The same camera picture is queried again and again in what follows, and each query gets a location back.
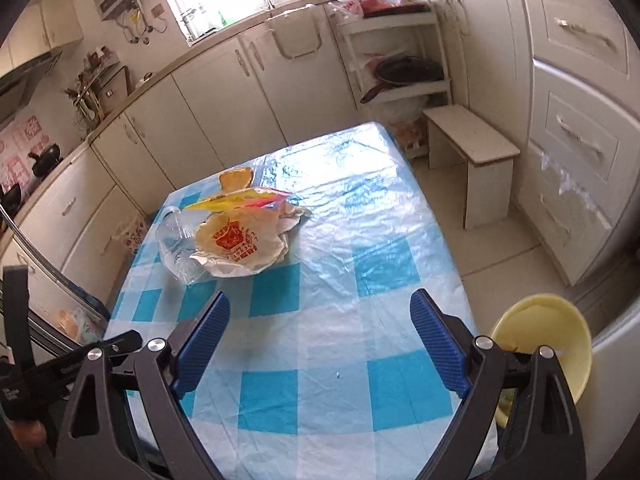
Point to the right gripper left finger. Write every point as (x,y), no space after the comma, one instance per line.
(98,439)

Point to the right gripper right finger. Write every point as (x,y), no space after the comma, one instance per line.
(542,439)

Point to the clear plastic water bottle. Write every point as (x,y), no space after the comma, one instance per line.
(175,236)

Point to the white red printed food bag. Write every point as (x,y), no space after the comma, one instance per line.
(244,242)

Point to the yellow snack wrapper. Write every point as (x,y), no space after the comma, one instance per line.
(245,198)

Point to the small orange peel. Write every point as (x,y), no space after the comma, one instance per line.
(236,179)

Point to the yellow plastic trash bin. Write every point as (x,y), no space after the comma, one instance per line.
(552,321)

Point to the white refrigerator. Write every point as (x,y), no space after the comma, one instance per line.
(609,405)

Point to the floral patterned waste basket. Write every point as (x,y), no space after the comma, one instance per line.
(132,233)

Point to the blue checkered plastic tablecloth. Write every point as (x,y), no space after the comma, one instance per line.
(320,373)

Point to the small white wooden stool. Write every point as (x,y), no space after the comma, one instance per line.
(456,133)

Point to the black frying pan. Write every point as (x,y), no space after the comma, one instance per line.
(401,71)

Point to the white storage rack shelf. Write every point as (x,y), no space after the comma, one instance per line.
(364,42)

